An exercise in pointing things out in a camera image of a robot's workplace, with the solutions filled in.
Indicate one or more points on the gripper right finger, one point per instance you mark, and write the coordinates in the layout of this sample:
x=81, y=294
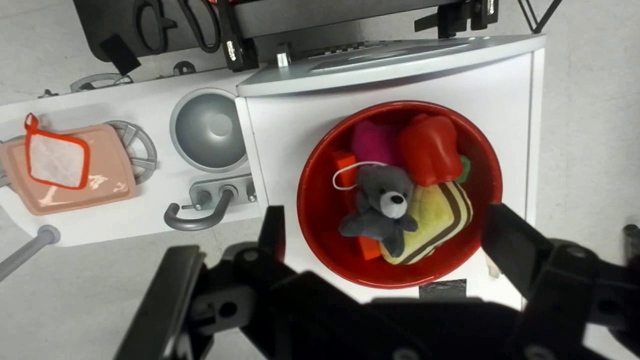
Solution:
x=565, y=280

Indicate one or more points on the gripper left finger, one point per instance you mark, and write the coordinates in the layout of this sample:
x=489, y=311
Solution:
x=175, y=300

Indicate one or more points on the grey toy sink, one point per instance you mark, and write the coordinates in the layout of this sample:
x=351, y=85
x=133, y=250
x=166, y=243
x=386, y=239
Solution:
x=210, y=132

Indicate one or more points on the grey toy tap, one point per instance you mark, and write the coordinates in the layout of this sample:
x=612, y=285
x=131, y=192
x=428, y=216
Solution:
x=202, y=220

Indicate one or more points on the black tape patch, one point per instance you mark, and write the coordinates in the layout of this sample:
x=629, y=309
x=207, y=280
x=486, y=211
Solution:
x=442, y=289

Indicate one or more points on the pink cutting board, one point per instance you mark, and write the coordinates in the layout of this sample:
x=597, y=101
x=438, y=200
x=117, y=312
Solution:
x=107, y=180

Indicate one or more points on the yellow brown-striped plush toy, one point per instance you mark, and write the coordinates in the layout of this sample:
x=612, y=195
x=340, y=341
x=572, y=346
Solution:
x=440, y=215

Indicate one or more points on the green plush toy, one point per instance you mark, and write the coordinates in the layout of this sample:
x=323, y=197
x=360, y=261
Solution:
x=465, y=170

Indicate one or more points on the grey spoked toy burner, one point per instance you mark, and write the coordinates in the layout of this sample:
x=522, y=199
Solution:
x=142, y=150
x=97, y=79

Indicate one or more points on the grey toy kitchen rod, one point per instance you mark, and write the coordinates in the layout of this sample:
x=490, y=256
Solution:
x=25, y=250

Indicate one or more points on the red bowl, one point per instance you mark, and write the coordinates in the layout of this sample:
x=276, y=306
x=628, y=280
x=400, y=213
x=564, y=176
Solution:
x=320, y=210

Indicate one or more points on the orange-rimmed white potholder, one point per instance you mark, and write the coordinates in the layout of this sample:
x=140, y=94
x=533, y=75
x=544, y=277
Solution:
x=55, y=160

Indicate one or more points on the red toy bell pepper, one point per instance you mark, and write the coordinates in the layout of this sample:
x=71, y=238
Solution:
x=430, y=150

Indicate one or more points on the white toy kitchen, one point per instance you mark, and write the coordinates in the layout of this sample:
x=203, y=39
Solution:
x=280, y=130

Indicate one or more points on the grey teddy bear plush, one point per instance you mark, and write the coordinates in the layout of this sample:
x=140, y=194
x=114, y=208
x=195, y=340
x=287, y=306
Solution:
x=380, y=200

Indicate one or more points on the orange toy block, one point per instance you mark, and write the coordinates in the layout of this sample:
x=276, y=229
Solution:
x=345, y=167

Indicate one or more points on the pink plush toy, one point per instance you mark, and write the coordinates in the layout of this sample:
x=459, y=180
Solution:
x=372, y=142

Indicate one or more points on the black clamp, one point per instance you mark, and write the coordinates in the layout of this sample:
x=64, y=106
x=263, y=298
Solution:
x=240, y=45
x=460, y=15

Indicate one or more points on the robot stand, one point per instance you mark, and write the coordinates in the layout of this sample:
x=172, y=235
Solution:
x=300, y=17

